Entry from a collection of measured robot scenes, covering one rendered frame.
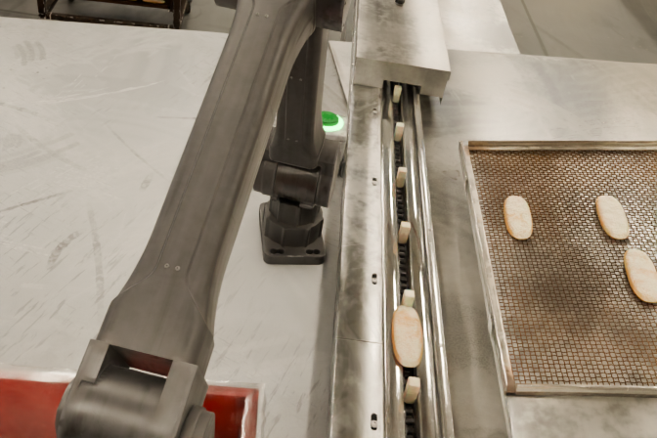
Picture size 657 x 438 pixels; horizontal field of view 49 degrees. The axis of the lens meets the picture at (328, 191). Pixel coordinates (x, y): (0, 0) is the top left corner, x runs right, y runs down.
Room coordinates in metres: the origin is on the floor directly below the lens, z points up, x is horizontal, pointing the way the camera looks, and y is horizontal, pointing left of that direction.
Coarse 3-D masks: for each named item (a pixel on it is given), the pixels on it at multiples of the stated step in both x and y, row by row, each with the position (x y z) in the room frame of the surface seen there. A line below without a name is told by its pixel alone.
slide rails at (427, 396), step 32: (384, 96) 1.22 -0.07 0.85; (384, 128) 1.10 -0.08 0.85; (384, 160) 1.00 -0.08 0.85; (416, 160) 1.02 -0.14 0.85; (384, 192) 0.91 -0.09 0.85; (416, 192) 0.93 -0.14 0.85; (384, 224) 0.83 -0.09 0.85; (416, 224) 0.84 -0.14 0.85; (384, 256) 0.76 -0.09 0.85; (416, 256) 0.77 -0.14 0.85; (416, 288) 0.70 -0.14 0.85
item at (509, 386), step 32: (512, 160) 0.98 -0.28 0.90; (544, 160) 0.99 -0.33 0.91; (608, 160) 0.99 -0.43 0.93; (480, 224) 0.81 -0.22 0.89; (544, 224) 0.82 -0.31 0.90; (480, 256) 0.75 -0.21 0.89; (512, 256) 0.75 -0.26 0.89; (576, 256) 0.76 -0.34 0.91; (608, 256) 0.76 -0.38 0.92; (544, 288) 0.69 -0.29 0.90; (512, 320) 0.63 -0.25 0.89; (608, 320) 0.64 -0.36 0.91; (576, 352) 0.59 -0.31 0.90; (608, 352) 0.59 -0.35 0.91; (512, 384) 0.53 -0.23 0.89; (544, 384) 0.54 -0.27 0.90; (576, 384) 0.54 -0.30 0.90
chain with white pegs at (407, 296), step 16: (400, 128) 1.09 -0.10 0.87; (400, 144) 1.07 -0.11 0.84; (400, 160) 1.03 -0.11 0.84; (400, 176) 0.95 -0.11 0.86; (400, 192) 0.93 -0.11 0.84; (400, 208) 0.89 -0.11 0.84; (400, 224) 0.86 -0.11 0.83; (400, 240) 0.81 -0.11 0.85; (400, 256) 0.78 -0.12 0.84; (400, 272) 0.74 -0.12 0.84; (400, 288) 0.71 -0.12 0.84; (400, 304) 0.68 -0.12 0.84; (416, 384) 0.53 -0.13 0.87
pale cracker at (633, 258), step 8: (624, 256) 0.75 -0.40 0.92; (632, 256) 0.75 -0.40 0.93; (640, 256) 0.75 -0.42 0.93; (632, 264) 0.73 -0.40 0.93; (640, 264) 0.73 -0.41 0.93; (648, 264) 0.73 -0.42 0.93; (632, 272) 0.72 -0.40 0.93; (640, 272) 0.72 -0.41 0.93; (648, 272) 0.72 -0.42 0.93; (656, 272) 0.72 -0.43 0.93; (632, 280) 0.71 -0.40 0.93; (640, 280) 0.70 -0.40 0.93; (648, 280) 0.70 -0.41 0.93; (656, 280) 0.71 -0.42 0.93; (632, 288) 0.70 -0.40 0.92; (640, 288) 0.69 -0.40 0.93; (648, 288) 0.69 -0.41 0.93; (656, 288) 0.69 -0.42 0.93; (640, 296) 0.68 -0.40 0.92; (648, 296) 0.68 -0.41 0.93; (656, 296) 0.68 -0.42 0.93
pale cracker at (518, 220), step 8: (504, 200) 0.87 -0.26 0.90; (512, 200) 0.86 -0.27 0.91; (520, 200) 0.86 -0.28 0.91; (504, 208) 0.85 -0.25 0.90; (512, 208) 0.84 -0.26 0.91; (520, 208) 0.84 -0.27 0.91; (528, 208) 0.85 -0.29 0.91; (504, 216) 0.83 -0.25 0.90; (512, 216) 0.83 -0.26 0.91; (520, 216) 0.83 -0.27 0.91; (528, 216) 0.83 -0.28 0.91; (512, 224) 0.81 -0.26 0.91; (520, 224) 0.81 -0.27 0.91; (528, 224) 0.81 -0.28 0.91; (512, 232) 0.79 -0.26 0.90; (520, 232) 0.79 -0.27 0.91; (528, 232) 0.79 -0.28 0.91
